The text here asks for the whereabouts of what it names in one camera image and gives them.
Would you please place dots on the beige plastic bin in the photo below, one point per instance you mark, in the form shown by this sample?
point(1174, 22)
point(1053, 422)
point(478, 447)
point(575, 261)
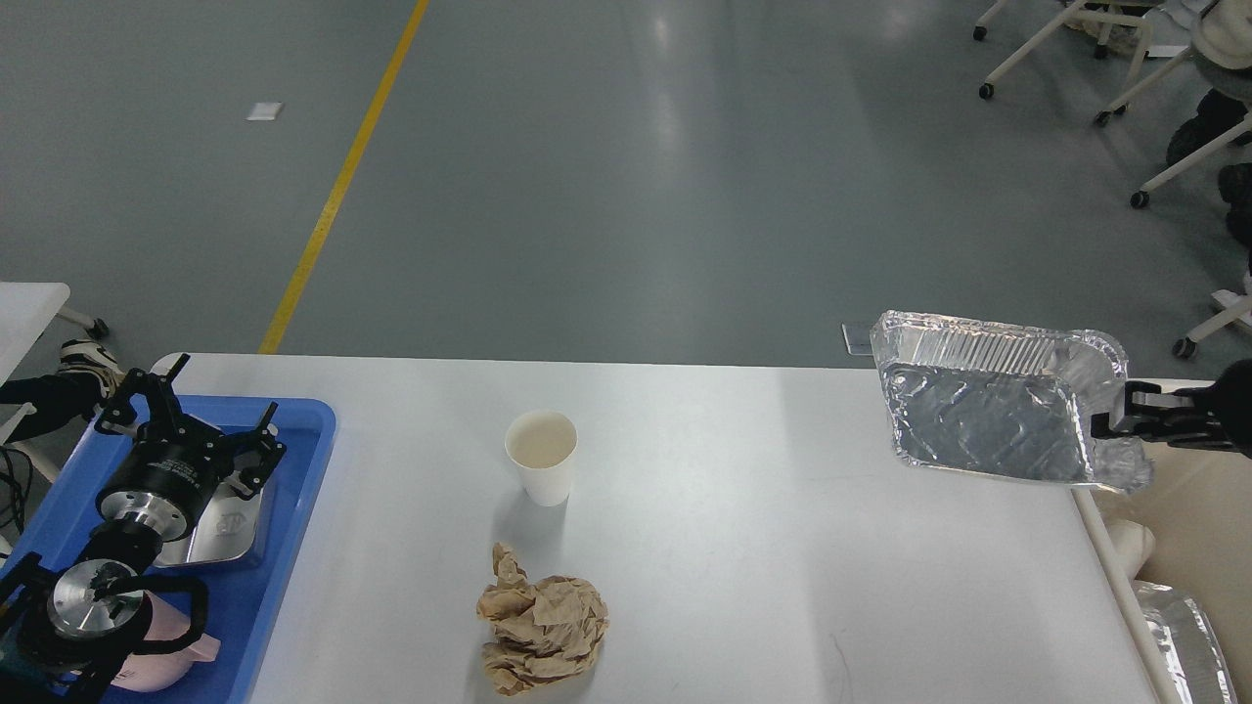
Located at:
point(1198, 510)

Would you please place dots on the seated person's dark leg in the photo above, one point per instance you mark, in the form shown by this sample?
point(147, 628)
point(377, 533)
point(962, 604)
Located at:
point(1214, 115)

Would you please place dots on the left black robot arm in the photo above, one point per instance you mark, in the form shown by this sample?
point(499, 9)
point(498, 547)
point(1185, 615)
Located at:
point(78, 626)

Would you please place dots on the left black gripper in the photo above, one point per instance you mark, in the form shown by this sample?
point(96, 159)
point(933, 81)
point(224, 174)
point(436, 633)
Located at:
point(171, 472)

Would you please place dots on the blue plastic tray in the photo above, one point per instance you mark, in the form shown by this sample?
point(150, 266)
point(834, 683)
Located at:
point(244, 594)

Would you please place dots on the aluminium foil tray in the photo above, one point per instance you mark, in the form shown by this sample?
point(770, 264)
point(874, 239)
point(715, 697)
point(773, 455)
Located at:
point(1005, 401)

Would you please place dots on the white chair base right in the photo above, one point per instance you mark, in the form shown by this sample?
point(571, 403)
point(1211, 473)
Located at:
point(1196, 242)

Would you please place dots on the crumpled brown paper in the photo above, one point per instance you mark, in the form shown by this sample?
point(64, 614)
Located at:
point(543, 631)

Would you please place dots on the white paper cup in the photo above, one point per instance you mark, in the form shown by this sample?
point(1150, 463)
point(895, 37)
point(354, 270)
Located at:
point(542, 445)

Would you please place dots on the person's shoe and leg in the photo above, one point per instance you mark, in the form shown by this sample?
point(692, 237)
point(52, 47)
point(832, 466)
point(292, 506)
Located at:
point(85, 380)

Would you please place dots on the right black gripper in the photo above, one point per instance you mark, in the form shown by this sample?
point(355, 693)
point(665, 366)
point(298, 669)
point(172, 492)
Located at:
point(1221, 412)

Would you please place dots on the stainless steel rectangular tin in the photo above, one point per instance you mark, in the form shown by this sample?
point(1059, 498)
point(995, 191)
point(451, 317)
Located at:
point(232, 535)

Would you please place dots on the foil tray in bin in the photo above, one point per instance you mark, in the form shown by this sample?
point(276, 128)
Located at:
point(1187, 643)

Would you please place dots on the white side table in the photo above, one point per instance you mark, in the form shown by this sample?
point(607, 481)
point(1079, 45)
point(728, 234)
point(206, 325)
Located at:
point(27, 310)

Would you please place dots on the floor socket plate left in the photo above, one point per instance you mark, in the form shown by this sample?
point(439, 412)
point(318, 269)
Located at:
point(857, 339)

